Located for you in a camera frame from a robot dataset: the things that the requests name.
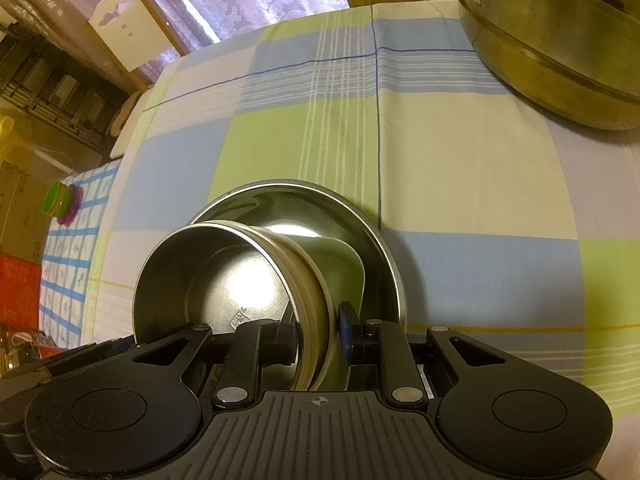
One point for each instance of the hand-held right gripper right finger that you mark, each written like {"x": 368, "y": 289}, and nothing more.
{"x": 346, "y": 327}

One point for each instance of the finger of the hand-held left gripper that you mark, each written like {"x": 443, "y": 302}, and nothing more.
{"x": 90, "y": 357}

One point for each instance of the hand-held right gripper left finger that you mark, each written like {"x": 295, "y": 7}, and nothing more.
{"x": 277, "y": 342}

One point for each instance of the green square plate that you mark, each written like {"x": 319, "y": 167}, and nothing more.
{"x": 340, "y": 270}

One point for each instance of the small stainless steel bowl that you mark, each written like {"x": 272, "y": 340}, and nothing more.
{"x": 210, "y": 285}

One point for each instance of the large stainless steel plate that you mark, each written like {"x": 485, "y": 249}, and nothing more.
{"x": 320, "y": 205}

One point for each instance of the blue checked white cloth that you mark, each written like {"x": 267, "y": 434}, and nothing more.
{"x": 75, "y": 260}

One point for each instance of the red box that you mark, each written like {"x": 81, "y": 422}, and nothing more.
{"x": 17, "y": 290}

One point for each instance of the green and purple stacking cups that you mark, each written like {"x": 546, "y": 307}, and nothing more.
{"x": 57, "y": 200}

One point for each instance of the cardboard box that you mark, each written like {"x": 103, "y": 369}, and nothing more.
{"x": 20, "y": 210}

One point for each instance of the checked pastel tablecloth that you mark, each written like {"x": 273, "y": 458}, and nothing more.
{"x": 450, "y": 160}

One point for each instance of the yellow plastic object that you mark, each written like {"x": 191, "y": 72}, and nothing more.
{"x": 12, "y": 135}

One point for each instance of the black metal rack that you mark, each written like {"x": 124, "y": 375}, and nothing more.
{"x": 55, "y": 90}

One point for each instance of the white wooden chair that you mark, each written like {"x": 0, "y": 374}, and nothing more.
{"x": 125, "y": 35}

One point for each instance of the stainless steel steamer pot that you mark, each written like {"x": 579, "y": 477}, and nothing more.
{"x": 550, "y": 60}

